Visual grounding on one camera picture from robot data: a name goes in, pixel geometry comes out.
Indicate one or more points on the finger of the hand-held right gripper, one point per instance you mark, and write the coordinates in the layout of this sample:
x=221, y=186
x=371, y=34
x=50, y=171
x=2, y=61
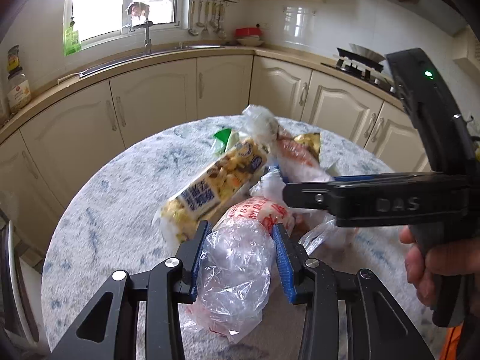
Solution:
x=303, y=195
x=356, y=177

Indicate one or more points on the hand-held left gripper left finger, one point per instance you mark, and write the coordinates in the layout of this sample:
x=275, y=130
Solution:
x=198, y=266

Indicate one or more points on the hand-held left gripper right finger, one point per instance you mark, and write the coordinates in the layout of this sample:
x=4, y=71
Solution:
x=287, y=270

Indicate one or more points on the thin clear plastic bag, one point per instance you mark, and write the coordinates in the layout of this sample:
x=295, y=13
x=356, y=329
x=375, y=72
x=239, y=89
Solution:
x=268, y=189

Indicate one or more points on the person's right hand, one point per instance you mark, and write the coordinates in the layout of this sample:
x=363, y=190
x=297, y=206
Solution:
x=416, y=270

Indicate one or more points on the orange white food packet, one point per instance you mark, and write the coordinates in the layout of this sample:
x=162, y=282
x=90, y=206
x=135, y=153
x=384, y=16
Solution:
x=305, y=168

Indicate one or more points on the golden snack wrapper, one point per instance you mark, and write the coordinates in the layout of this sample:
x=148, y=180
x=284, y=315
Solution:
x=311, y=144

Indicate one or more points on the yellow corn snack packet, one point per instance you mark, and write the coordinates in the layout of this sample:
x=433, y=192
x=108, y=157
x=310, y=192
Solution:
x=210, y=187

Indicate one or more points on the cartoon print clear bag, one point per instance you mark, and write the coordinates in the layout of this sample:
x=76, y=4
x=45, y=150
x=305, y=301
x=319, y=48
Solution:
x=258, y=120

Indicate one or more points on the black gas hob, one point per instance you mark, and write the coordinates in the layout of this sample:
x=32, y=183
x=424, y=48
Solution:
x=375, y=80

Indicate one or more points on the small green white packet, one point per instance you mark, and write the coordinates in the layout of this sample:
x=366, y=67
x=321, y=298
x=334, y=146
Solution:
x=223, y=138

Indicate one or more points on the round marble table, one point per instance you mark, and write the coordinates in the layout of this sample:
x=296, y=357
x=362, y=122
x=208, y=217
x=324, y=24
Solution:
x=112, y=202

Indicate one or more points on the black induction cooker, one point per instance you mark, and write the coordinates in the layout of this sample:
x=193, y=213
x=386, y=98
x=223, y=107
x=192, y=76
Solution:
x=352, y=66

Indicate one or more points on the grey bowl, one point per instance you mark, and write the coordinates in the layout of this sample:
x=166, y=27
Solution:
x=365, y=54

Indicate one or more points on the orange plastic bag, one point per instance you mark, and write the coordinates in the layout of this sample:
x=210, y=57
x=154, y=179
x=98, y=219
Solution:
x=452, y=348

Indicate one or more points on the white bowl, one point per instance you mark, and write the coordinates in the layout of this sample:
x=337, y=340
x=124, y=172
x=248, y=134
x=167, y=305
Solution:
x=250, y=42

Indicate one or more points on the steel double sink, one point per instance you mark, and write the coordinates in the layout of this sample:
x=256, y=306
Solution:
x=195, y=47

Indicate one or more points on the grey range hood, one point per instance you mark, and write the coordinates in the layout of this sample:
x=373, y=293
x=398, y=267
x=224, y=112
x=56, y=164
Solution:
x=431, y=7

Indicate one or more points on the brown rice cooker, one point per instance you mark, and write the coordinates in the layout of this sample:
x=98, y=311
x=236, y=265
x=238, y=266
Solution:
x=11, y=288

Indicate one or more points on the row of hanging utensils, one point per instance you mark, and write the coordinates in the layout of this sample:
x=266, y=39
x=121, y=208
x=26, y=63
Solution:
x=200, y=18

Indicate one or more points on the steel faucet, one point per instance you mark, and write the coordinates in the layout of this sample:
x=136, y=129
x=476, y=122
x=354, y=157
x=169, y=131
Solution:
x=147, y=41

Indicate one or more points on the beige kitchen countertop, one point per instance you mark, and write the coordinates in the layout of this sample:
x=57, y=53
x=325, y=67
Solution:
x=48, y=93

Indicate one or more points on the white dish brush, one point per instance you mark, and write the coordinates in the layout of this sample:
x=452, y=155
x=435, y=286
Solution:
x=73, y=75

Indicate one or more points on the glass jar with label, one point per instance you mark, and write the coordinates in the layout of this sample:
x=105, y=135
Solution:
x=19, y=95

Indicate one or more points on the green dish soap bottle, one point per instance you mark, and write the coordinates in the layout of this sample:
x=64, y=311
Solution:
x=72, y=41

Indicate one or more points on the white framed window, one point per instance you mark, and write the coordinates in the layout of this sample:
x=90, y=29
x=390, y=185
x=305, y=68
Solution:
x=105, y=3

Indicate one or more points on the dark sauce bottle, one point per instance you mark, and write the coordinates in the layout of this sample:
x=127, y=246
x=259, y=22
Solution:
x=14, y=60

